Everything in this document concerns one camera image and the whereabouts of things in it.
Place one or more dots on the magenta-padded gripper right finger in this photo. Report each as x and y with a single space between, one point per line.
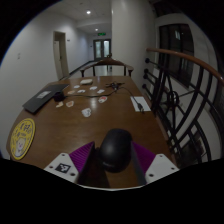
160 166

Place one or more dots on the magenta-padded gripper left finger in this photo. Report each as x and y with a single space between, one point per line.
63 165

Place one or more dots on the black computer mouse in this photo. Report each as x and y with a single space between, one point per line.
115 150

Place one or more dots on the round yellow cartoon mouse pad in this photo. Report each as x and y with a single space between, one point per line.
22 138

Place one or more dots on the white sticker card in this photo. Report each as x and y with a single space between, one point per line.
86 112

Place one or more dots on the orange and white sticker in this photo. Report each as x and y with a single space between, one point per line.
69 103

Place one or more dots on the small black box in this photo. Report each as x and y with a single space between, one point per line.
59 97

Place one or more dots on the white paper sheet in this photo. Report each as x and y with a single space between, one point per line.
139 101

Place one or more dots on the black railing with wooden handrail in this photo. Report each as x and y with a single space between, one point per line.
173 98

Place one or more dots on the black closed laptop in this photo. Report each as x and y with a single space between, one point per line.
43 97

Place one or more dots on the small pale sticker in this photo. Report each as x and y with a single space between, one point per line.
93 88
81 91
100 91
76 86
71 92

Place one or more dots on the red and white sticker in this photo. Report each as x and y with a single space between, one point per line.
102 99

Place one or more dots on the flat white box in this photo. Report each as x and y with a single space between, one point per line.
86 81

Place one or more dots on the open white door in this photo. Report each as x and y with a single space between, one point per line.
58 56

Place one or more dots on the wooden armchair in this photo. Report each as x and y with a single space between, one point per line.
108 62

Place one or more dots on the dark framed window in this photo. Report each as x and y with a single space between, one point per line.
176 53

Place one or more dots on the glass double door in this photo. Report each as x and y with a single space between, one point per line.
102 49

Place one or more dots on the green exit sign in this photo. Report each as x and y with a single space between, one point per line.
102 33

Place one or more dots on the round ceiling light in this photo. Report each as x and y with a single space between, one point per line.
88 12
96 29

